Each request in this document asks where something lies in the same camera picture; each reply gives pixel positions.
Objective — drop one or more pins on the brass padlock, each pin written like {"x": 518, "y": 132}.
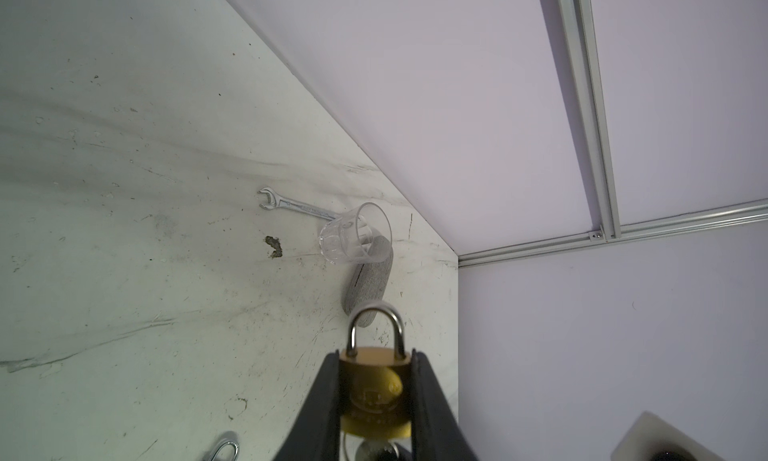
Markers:
{"x": 375, "y": 381}

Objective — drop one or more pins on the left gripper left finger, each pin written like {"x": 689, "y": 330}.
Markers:
{"x": 315, "y": 434}

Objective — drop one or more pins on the silver open-end wrench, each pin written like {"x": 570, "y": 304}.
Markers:
{"x": 275, "y": 201}

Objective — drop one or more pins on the clear plastic cup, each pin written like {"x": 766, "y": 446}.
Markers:
{"x": 360, "y": 236}

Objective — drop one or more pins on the small dark debris scrap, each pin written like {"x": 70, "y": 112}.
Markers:
{"x": 275, "y": 245}

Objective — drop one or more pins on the grey oblong sponge block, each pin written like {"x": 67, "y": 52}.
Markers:
{"x": 369, "y": 280}

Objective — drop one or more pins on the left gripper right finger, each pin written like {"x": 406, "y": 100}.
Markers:
{"x": 435, "y": 433}

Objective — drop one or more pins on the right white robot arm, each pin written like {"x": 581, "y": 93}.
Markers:
{"x": 652, "y": 438}

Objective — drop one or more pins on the black padlock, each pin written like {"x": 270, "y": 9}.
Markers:
{"x": 225, "y": 448}

